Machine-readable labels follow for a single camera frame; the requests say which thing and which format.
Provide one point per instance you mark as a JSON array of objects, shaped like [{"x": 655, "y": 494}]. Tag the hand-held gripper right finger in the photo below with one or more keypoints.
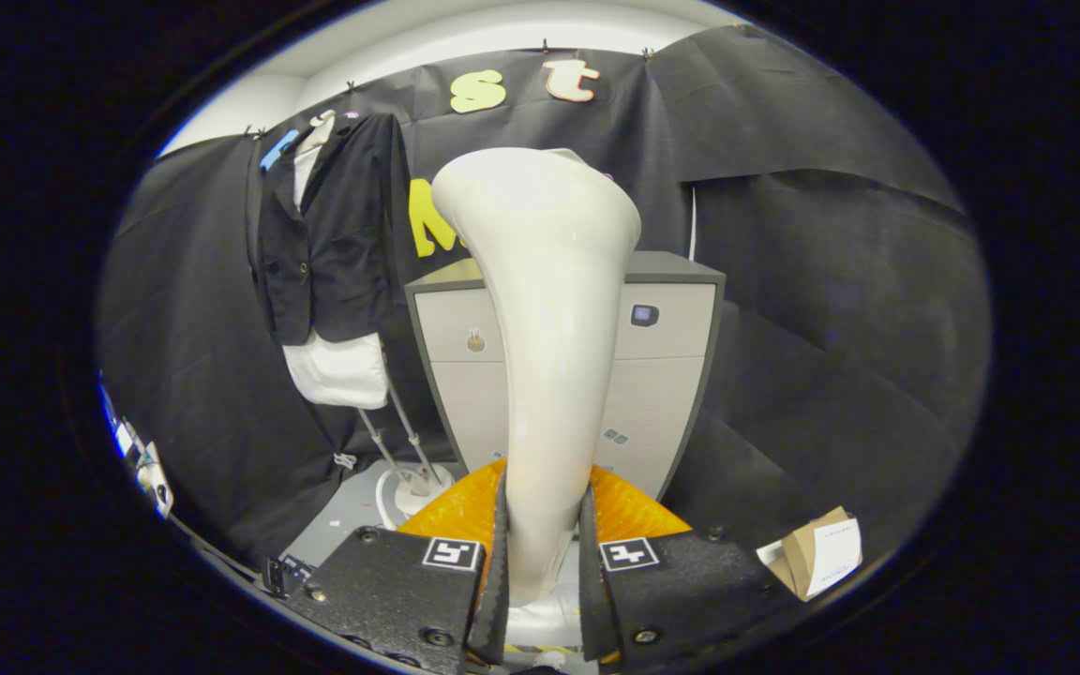
[{"x": 690, "y": 591}]

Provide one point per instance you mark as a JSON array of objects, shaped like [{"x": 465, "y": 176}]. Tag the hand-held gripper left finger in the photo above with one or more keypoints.
[{"x": 390, "y": 591}]

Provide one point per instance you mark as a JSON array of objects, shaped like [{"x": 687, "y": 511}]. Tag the white garment steamer base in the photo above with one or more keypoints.
[{"x": 409, "y": 502}]

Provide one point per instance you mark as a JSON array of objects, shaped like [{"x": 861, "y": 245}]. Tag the white garment steamer head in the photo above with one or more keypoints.
[{"x": 549, "y": 328}]

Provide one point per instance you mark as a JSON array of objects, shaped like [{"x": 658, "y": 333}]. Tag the black suit jacket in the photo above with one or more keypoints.
[{"x": 343, "y": 244}]

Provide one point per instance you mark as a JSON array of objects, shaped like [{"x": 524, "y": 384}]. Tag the grey steamer stand pole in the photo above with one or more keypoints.
[
  {"x": 413, "y": 436},
  {"x": 379, "y": 442}
]

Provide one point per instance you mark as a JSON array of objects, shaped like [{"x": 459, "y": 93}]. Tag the brown cardboard box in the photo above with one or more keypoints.
[{"x": 798, "y": 558}]

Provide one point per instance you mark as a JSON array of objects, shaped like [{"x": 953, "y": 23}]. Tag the small black device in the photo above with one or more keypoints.
[{"x": 276, "y": 577}]

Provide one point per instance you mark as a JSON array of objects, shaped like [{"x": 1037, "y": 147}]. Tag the grey cabinet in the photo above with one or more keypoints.
[{"x": 662, "y": 375}]

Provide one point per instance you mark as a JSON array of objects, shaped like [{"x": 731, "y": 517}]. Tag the black backdrop cloth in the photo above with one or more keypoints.
[{"x": 831, "y": 281}]

